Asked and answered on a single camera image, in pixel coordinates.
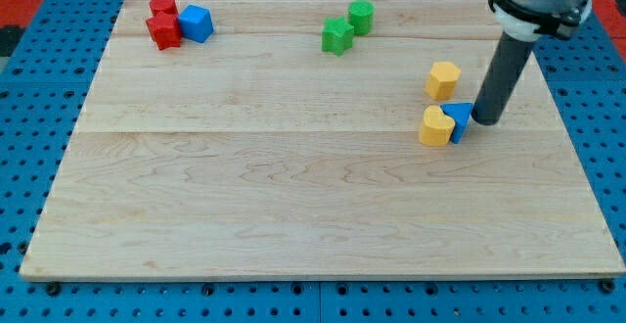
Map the yellow heart block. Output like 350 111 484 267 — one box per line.
419 105 456 147

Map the green cylinder block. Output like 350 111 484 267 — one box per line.
348 0 375 35

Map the yellow hexagon block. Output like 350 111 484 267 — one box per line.
425 62 462 100

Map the red cylinder block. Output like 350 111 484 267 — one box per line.
149 0 178 17

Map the blue triangle block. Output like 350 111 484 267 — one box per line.
440 102 473 144

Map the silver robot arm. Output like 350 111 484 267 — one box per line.
471 0 592 125

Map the light wooden board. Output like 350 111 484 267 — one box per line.
20 0 625 282

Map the blue cube block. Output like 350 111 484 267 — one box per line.
178 4 214 43

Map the green star block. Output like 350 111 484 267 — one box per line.
321 17 354 56

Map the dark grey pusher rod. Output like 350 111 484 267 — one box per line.
471 32 535 125

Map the red star block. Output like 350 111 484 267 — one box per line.
146 13 182 50

